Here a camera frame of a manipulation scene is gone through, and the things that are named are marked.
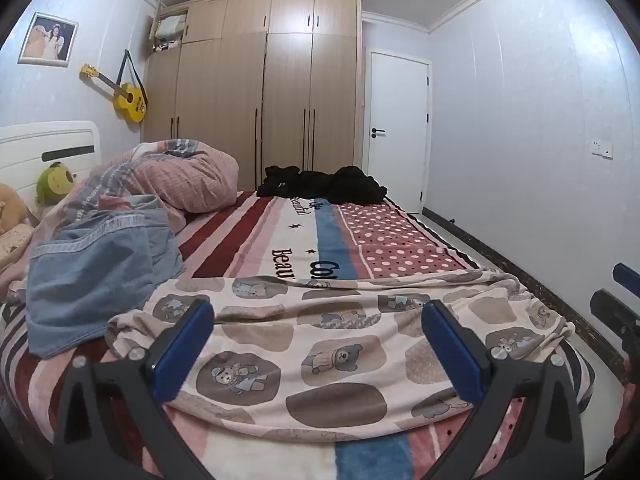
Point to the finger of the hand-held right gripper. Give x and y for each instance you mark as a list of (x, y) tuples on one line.
[(612, 312), (627, 275)]

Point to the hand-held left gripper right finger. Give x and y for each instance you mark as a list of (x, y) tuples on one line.
[(452, 352)]

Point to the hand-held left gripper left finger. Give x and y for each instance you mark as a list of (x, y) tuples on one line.
[(182, 347)]

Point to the bear print pants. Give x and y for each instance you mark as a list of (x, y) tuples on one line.
[(340, 320)]

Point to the dark baseboard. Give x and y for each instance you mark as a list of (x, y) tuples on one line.
[(520, 275)]

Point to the blue denim garment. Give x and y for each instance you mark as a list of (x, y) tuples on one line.
[(85, 280)]

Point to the striped polka dot blanket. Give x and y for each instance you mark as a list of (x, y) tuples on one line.
[(340, 240)]

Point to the pink checked duvet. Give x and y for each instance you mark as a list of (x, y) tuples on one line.
[(195, 180)]

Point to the patterned pillow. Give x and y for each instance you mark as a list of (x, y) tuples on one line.
[(12, 247)]

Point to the black clothes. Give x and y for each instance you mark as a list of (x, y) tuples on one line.
[(340, 185)]

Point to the green plush toy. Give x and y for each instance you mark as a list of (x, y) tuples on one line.
[(55, 182)]

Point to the brown plush toy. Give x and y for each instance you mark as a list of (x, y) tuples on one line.
[(10, 207)]

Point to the yellow guitar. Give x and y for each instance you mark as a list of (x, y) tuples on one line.
[(129, 102)]

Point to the white headboard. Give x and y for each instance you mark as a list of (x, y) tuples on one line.
[(30, 142)]

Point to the white door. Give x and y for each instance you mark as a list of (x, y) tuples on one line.
[(400, 100)]

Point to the wooden wardrobe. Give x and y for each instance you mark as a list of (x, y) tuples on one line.
[(290, 85)]

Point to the folded bedding in wardrobe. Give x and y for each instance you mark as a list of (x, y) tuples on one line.
[(170, 27)]

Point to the framed photo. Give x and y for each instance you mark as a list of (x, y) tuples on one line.
[(47, 39)]

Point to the white wall socket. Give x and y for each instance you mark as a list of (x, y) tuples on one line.
[(602, 148)]

